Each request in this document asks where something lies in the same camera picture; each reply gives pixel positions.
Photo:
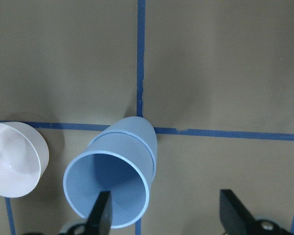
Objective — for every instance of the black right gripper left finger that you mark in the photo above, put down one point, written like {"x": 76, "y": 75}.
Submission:
{"x": 100, "y": 219}

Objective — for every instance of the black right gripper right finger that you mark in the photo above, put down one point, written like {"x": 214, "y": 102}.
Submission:
{"x": 234, "y": 216}

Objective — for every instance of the blue plastic cup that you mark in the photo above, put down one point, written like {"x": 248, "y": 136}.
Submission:
{"x": 141, "y": 129}
{"x": 115, "y": 162}

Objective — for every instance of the white plastic cup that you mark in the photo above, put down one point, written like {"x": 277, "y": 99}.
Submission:
{"x": 24, "y": 156}

